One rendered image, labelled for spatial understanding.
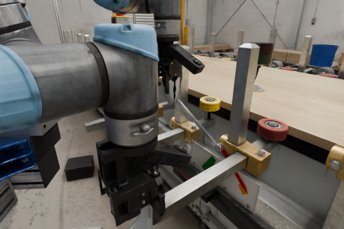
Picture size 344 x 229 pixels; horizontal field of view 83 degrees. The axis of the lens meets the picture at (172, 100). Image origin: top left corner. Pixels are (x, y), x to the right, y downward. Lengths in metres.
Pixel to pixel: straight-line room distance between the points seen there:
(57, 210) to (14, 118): 1.53
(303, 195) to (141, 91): 0.69
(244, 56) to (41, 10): 7.89
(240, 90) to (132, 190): 0.35
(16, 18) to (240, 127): 0.49
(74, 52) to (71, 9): 8.05
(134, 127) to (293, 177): 0.64
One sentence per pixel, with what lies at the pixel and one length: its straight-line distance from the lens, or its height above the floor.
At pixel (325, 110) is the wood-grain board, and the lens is 0.86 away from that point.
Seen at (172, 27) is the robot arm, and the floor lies 1.17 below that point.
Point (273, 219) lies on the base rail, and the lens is 0.66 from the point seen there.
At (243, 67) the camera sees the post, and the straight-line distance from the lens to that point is 0.50.
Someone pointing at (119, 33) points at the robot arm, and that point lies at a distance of 0.22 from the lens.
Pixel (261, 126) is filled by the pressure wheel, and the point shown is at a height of 0.91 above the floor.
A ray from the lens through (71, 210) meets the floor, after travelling 1.67.
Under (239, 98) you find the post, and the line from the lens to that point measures 0.52.
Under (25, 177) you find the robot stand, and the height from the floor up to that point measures 0.77.
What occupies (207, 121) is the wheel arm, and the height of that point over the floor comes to 0.82.
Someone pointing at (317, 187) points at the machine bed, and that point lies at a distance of 0.79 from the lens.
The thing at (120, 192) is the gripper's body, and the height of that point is 0.96.
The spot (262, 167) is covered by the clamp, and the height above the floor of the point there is 0.84.
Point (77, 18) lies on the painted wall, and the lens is 8.27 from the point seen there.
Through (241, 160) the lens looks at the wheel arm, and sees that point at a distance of 0.54.
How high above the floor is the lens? 1.18
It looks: 21 degrees down
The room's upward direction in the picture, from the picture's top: straight up
